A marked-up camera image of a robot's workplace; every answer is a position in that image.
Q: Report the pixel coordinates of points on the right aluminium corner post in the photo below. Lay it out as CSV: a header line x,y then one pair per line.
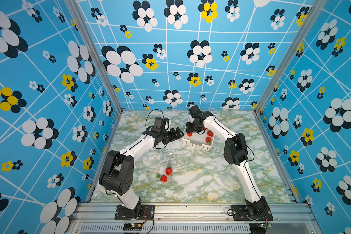
x,y
288,56

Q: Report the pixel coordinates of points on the red strawberry basket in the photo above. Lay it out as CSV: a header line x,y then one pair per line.
x,y
210,133
208,140

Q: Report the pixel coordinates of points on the red strawberry basket right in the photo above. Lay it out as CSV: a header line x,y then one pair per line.
x,y
210,133

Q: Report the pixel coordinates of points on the left aluminium corner post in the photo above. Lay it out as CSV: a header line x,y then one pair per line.
x,y
84,32

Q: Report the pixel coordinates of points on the aluminium front rail frame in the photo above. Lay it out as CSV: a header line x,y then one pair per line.
x,y
193,218

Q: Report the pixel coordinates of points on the clear plastic clamshell container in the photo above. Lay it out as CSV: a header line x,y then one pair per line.
x,y
160,169

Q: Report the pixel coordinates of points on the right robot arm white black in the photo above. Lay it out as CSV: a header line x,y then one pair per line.
x,y
236,154

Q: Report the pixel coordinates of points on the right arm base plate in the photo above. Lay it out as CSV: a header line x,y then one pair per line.
x,y
250,213

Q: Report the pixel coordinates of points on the red strawberry near basket front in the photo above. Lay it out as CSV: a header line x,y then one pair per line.
x,y
208,140

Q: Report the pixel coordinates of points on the green circuit board right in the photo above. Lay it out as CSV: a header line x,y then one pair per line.
x,y
259,228

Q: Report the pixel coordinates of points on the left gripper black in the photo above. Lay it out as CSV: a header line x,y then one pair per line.
x,y
178,135

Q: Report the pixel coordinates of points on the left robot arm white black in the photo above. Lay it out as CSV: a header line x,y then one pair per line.
x,y
118,168

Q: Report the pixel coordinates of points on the aluminium corner post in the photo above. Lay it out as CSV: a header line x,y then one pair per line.
x,y
84,32
288,56

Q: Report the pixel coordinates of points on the green circuit board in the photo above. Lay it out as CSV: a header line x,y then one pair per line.
x,y
259,228
132,227

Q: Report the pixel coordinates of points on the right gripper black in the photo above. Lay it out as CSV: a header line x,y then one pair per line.
x,y
188,128

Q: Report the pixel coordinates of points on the green circuit board left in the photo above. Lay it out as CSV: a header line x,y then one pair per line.
x,y
132,227

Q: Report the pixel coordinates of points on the white perforated plastic basket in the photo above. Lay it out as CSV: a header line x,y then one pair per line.
x,y
197,140

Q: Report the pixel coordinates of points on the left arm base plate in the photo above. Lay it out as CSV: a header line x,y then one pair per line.
x,y
141,213

